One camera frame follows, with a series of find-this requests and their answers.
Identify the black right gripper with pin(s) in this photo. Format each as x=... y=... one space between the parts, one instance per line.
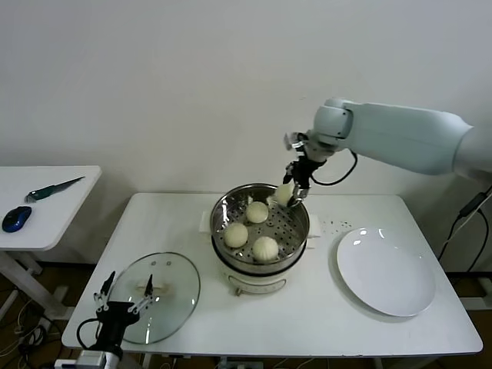
x=303 y=173

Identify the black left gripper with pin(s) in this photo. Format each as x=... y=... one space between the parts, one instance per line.
x=113 y=313

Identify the white steamed baozi bun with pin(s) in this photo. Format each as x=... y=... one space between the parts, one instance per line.
x=235 y=235
x=283 y=195
x=257 y=212
x=265 y=249

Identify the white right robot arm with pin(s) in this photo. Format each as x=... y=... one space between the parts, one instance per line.
x=403 y=134

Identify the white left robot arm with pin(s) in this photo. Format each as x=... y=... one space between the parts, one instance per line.
x=114 y=357

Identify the stainless steel steamer basket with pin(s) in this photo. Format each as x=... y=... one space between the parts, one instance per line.
x=288 y=230

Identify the white power strip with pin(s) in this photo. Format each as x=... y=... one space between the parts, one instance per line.
x=38 y=326

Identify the white side table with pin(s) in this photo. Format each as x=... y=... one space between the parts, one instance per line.
x=57 y=215

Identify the white round plate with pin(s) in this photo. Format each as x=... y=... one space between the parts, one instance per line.
x=384 y=273

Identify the blue black computer mouse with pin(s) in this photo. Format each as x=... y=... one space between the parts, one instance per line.
x=17 y=219

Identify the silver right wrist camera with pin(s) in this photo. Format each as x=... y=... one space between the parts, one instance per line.
x=295 y=141

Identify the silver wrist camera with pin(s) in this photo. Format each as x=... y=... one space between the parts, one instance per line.
x=78 y=361
x=295 y=141

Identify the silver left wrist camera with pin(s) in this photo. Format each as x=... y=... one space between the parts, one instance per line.
x=78 y=361

